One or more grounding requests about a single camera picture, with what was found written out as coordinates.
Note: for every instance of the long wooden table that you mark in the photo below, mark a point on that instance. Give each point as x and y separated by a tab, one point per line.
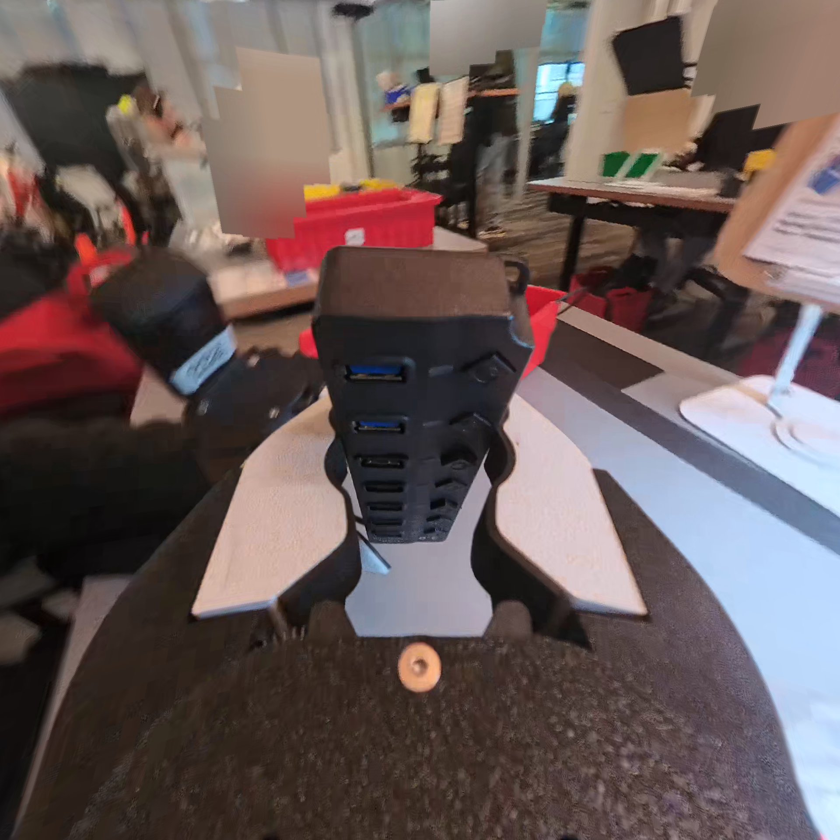
630	193

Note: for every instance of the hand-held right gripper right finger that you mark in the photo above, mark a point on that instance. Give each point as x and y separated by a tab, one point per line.
564	531

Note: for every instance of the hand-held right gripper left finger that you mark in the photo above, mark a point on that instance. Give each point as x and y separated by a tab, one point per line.
275	525

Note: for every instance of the red chair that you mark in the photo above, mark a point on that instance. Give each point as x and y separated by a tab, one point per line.
59	354

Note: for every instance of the cardboard box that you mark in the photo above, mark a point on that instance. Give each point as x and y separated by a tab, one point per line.
656	121

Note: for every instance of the paper flip chart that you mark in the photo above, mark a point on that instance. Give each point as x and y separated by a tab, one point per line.
453	111
423	111

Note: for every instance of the white document stand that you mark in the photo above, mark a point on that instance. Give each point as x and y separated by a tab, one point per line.
728	413

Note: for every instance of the yellow bin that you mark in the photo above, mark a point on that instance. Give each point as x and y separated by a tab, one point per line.
760	161

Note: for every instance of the black usb hub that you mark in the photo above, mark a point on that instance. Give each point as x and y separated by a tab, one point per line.
407	315

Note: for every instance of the large red plastic bin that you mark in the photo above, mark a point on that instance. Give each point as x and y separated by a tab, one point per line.
380	223

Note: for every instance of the black panel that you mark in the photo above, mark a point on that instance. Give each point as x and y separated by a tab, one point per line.
649	56

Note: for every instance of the small red plastic bin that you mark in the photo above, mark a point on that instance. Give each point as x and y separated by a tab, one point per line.
544	321

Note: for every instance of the wood edged side table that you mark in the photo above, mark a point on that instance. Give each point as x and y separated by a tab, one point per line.
262	302

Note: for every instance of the green bin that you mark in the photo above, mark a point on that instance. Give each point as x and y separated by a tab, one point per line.
630	164

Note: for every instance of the person's left forearm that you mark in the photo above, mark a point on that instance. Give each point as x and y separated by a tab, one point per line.
98	485

